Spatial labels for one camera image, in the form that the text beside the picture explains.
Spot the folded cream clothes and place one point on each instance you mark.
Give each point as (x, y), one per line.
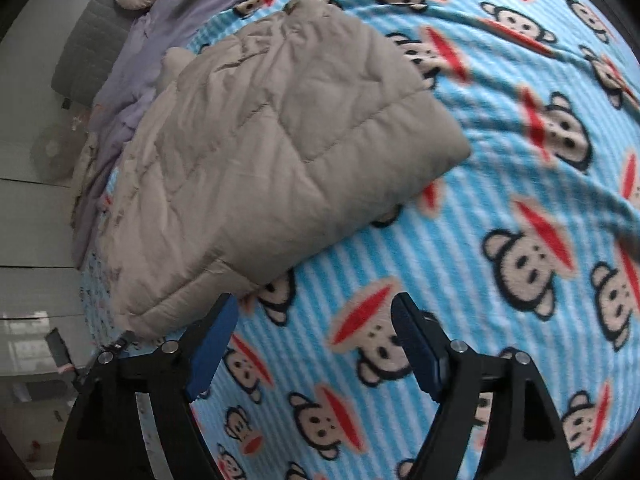
(86, 165)

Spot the beige quilted down jacket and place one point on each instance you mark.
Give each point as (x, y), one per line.
(280, 150)

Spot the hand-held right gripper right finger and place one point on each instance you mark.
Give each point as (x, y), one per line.
(420, 350)

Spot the white standing fan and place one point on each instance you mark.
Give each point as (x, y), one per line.
(55, 152)

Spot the white wardrobe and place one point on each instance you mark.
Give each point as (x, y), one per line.
(35, 230)

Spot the purple duvet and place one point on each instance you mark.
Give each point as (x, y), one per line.
(145, 65)

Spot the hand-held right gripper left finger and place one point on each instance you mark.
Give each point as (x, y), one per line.
(215, 345)

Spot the blue monkey print blanket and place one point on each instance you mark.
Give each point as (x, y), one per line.
(475, 260)

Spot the grey quilted headboard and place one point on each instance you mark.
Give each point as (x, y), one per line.
(95, 45)

